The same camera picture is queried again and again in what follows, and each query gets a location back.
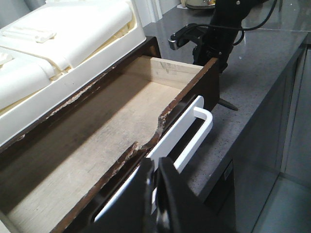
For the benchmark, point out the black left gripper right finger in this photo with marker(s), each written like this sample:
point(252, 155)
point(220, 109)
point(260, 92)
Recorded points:
point(178, 208)

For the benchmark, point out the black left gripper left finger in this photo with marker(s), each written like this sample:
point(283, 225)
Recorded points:
point(131, 212)

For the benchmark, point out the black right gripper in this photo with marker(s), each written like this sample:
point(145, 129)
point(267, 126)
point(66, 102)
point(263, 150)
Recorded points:
point(217, 43)

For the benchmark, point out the white drawer handle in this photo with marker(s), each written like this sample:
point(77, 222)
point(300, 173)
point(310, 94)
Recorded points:
point(178, 129)

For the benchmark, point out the dark wooden drawer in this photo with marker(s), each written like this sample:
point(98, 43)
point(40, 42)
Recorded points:
point(49, 176)

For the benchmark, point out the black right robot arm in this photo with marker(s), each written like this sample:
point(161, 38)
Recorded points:
point(236, 11)

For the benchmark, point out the dark wooden drawer cabinet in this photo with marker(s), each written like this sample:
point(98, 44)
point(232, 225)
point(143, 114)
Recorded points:
point(153, 47)

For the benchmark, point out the black glass appliance panel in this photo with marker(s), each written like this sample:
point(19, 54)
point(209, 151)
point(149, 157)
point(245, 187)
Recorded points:
point(221, 199)

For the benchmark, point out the round object on counter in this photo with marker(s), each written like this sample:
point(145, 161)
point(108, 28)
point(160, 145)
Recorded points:
point(199, 4)

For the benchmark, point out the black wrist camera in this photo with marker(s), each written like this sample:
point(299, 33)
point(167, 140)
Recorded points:
point(191, 32)

